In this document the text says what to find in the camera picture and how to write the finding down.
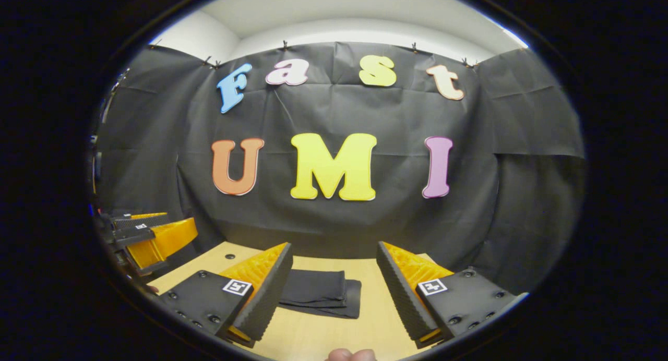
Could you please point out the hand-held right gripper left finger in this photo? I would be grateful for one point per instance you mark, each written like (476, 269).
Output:
(266, 293)

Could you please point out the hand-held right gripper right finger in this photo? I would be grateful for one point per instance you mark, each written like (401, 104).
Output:
(404, 298)

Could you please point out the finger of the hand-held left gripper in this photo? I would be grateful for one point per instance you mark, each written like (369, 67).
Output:
(167, 238)
(141, 221)

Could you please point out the row of black cloth clips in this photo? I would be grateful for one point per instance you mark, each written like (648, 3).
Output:
(285, 46)

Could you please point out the black jeans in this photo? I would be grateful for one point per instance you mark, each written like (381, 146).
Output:
(318, 290)

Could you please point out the black backdrop cloth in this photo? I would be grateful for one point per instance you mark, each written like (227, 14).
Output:
(396, 116)

